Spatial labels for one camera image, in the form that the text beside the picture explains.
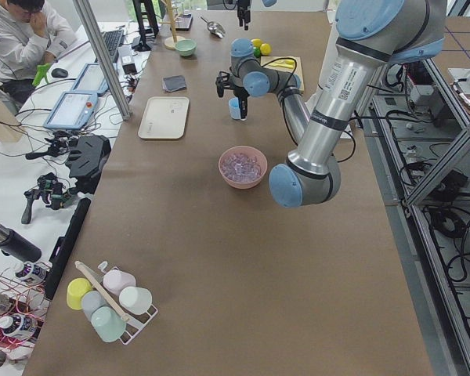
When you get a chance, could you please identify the yellow lemon near board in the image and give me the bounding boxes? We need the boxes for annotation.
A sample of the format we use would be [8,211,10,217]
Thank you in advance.
[259,43,272,56]

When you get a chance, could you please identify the mint green bowl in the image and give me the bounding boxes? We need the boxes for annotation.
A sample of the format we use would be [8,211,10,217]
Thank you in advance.
[175,38,197,57]

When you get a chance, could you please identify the bamboo cutting board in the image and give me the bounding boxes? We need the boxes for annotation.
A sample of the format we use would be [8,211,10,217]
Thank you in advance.
[260,56,305,93]

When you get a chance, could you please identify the cream rabbit tray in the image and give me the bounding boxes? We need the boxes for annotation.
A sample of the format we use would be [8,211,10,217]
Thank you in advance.
[137,96,190,139]

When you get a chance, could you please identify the computer mouse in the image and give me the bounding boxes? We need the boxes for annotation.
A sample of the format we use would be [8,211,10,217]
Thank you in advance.
[51,68,69,78]

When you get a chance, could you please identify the black thermos bottle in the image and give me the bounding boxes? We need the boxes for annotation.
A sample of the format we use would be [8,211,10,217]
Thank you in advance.
[0,223,42,262]

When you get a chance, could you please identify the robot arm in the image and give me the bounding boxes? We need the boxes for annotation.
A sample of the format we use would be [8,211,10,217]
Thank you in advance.
[215,1,447,208]

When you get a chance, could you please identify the blue teach pendant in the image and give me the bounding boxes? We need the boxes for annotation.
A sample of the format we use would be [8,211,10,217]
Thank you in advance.
[71,63,109,96]
[43,90,99,131]

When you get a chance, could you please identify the seated person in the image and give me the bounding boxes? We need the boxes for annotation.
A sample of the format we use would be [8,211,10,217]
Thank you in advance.
[0,1,77,85]

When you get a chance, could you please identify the mint cup on rack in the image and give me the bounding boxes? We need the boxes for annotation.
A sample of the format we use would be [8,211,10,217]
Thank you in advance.
[91,306,126,343]

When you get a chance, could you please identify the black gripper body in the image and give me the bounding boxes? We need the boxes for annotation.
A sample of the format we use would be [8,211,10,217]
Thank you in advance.
[237,0,251,20]
[215,70,249,102]

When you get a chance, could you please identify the white cup on rack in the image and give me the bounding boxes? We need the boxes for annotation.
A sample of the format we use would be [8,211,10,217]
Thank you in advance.
[118,286,153,315]

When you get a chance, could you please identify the clear ice cubes pile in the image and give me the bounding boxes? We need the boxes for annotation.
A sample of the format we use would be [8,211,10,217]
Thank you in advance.
[221,152,263,184]

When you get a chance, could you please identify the steel ice scoop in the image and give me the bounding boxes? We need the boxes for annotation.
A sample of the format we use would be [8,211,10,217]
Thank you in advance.
[201,16,226,38]

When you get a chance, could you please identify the light blue cup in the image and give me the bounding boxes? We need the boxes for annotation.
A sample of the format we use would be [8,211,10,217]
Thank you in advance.
[228,97,242,120]

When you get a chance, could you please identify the blue teach pendant far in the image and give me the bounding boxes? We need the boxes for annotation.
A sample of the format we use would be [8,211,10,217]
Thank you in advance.
[71,63,109,96]

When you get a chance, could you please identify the yellow lemon outer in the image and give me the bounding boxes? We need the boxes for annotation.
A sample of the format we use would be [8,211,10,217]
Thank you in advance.
[251,38,262,48]

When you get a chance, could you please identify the blue teach pendant near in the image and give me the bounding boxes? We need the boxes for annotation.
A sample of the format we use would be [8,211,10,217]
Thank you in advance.
[43,90,99,131]

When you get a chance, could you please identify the grey cup on rack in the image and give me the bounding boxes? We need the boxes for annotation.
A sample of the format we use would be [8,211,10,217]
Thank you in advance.
[81,290,107,320]

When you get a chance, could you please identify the black keyboard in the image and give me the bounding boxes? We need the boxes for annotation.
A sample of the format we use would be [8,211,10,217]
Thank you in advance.
[101,29,125,63]

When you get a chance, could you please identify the pink cup on rack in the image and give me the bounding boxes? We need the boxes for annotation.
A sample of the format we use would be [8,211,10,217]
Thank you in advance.
[103,269,136,295]

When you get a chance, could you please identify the yellow cup on rack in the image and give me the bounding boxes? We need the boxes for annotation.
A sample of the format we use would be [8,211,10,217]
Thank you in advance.
[66,277,92,310]

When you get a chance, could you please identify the grey folded cloth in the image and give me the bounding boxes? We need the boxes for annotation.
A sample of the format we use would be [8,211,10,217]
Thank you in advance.
[162,75,187,92]

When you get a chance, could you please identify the aluminium frame post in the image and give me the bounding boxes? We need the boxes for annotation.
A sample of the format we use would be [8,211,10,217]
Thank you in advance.
[73,0,131,121]

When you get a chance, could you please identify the pink bowl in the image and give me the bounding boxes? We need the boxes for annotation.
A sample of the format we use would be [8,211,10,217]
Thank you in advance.
[218,145,268,190]

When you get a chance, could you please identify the white cup rack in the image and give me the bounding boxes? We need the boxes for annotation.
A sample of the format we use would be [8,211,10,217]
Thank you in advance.
[74,261,158,345]

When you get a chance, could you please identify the yellow plastic knife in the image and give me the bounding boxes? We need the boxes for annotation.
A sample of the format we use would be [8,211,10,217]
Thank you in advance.
[269,60,296,70]

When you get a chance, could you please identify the wooden glass stand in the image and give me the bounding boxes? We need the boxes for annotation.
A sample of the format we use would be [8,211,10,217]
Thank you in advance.
[161,0,186,50]

